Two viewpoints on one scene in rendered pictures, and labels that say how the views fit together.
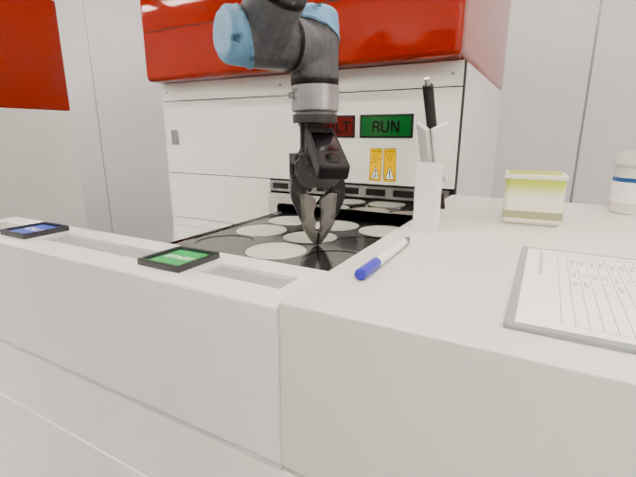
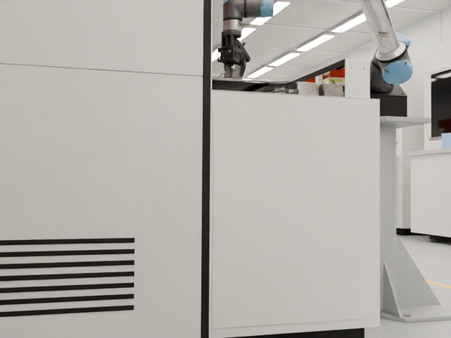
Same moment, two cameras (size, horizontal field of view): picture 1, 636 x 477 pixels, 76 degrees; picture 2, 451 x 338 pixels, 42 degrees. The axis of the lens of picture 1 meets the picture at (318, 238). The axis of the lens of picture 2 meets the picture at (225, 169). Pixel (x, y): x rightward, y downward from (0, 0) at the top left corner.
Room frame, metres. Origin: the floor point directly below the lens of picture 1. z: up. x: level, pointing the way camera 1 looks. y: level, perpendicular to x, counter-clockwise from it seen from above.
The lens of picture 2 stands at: (2.29, 1.55, 0.53)
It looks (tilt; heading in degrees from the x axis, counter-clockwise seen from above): 2 degrees up; 224
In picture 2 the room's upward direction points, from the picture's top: straight up
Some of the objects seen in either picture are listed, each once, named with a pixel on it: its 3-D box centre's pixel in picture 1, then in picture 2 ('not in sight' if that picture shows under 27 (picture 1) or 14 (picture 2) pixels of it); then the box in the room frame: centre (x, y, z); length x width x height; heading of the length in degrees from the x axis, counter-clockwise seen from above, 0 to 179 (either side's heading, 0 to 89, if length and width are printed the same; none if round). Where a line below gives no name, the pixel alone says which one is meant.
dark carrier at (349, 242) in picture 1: (309, 238); (224, 88); (0.74, 0.02, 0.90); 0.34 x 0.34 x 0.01; 61
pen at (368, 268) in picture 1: (387, 254); not in sight; (0.38, -0.07, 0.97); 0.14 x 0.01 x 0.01; 151
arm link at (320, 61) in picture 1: (312, 47); (233, 7); (0.68, 0.01, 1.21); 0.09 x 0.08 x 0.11; 128
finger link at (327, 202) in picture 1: (323, 215); (228, 77); (0.69, -0.01, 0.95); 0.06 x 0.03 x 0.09; 13
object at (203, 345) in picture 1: (108, 302); (321, 92); (0.45, 0.25, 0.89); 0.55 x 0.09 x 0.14; 61
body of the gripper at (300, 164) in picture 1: (313, 152); (231, 48); (0.69, 0.01, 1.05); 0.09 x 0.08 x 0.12; 13
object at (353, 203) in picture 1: (348, 218); not in sight; (0.93, -0.07, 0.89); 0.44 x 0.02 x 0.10; 61
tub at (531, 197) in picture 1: (532, 196); not in sight; (0.57, -0.30, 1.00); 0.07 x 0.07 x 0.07; 65
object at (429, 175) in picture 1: (432, 176); not in sight; (0.52, -0.15, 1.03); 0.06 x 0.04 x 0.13; 151
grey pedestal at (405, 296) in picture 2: not in sight; (398, 215); (-0.07, 0.29, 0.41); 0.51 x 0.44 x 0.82; 150
